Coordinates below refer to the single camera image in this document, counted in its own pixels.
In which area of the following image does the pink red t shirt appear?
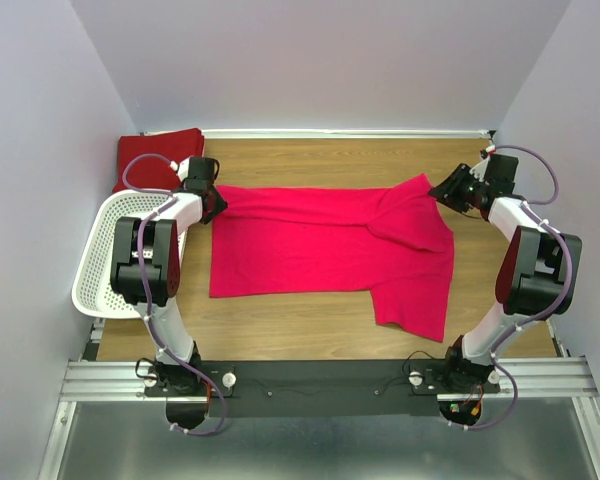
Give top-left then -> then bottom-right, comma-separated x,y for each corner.
209,175 -> 454,342

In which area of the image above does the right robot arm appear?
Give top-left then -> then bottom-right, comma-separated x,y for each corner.
429,146 -> 582,388

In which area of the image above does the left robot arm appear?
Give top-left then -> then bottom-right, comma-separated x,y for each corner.
110,153 -> 228,397

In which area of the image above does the folded dark red shirt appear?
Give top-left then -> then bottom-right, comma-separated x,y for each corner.
112,128 -> 205,193

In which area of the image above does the white plastic laundry basket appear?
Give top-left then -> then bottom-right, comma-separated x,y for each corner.
71,190 -> 202,319

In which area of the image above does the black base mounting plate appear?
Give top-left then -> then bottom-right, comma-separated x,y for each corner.
135,355 -> 500,428

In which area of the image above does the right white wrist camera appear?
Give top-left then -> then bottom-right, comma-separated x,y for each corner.
471,145 -> 495,179

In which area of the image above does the aluminium frame rail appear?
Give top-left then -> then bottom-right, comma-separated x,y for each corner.
34,355 -> 600,480

